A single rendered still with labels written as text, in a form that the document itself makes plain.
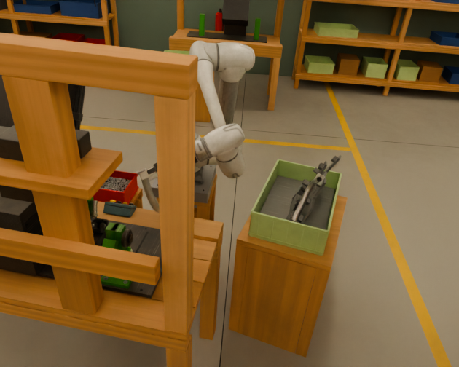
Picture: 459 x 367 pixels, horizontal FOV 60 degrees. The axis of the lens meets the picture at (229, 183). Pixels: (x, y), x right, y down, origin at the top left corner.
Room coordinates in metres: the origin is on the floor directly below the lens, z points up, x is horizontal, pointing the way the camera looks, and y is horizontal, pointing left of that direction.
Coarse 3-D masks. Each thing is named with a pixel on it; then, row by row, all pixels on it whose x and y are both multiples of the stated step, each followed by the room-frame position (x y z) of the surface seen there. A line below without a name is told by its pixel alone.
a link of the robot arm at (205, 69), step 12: (204, 60) 1.84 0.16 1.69; (204, 72) 1.78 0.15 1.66; (204, 84) 1.72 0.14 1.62; (204, 96) 1.70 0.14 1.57; (216, 96) 1.70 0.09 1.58; (216, 108) 1.66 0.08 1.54; (216, 120) 1.63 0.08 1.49; (240, 156) 1.47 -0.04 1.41; (228, 168) 1.43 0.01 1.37; (240, 168) 1.46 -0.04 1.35
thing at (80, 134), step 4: (76, 132) 1.16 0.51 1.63; (80, 132) 1.16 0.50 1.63; (84, 132) 1.16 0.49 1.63; (88, 132) 1.17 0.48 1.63; (76, 136) 1.13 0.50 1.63; (80, 136) 1.13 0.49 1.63; (84, 136) 1.14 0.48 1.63; (88, 136) 1.16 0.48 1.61; (80, 140) 1.11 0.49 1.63; (84, 140) 1.14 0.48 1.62; (88, 140) 1.16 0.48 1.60; (80, 144) 1.11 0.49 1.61; (84, 144) 1.13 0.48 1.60; (88, 144) 1.16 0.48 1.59; (80, 148) 1.11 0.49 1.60; (84, 148) 1.13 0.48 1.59; (88, 148) 1.15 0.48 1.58; (80, 152) 1.11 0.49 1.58; (84, 152) 1.12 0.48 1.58; (80, 156) 1.11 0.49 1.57; (84, 156) 1.12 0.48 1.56
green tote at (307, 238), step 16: (272, 176) 2.11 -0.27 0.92; (288, 176) 2.23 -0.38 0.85; (304, 176) 2.20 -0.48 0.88; (336, 176) 2.14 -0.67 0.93; (336, 192) 1.92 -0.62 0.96; (256, 208) 1.76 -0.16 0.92; (256, 224) 1.67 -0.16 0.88; (272, 224) 1.64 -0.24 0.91; (288, 224) 1.61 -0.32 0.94; (304, 224) 1.60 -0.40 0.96; (272, 240) 1.63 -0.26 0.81; (288, 240) 1.61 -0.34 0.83; (304, 240) 1.59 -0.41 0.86; (320, 240) 1.57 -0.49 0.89
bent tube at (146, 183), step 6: (144, 168) 1.34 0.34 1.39; (138, 174) 1.34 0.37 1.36; (144, 180) 1.31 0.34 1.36; (144, 186) 1.29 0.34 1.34; (150, 186) 1.30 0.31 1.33; (150, 192) 1.28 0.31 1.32; (150, 198) 1.27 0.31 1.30; (150, 204) 1.27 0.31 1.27; (156, 204) 1.27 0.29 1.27; (156, 210) 1.28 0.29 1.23
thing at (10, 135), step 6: (12, 126) 1.20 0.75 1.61; (6, 132) 1.15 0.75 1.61; (12, 132) 1.16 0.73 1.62; (0, 138) 1.11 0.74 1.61; (6, 138) 1.11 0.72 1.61; (12, 138) 1.11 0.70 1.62; (0, 144) 1.11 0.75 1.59; (6, 144) 1.10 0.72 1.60; (12, 144) 1.10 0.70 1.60; (18, 144) 1.10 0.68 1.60; (0, 150) 1.11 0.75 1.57; (6, 150) 1.10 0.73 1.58; (12, 150) 1.10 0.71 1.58; (18, 150) 1.10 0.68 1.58; (0, 156) 1.11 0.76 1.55; (6, 156) 1.10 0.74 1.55; (12, 156) 1.10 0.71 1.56; (18, 156) 1.10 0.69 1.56
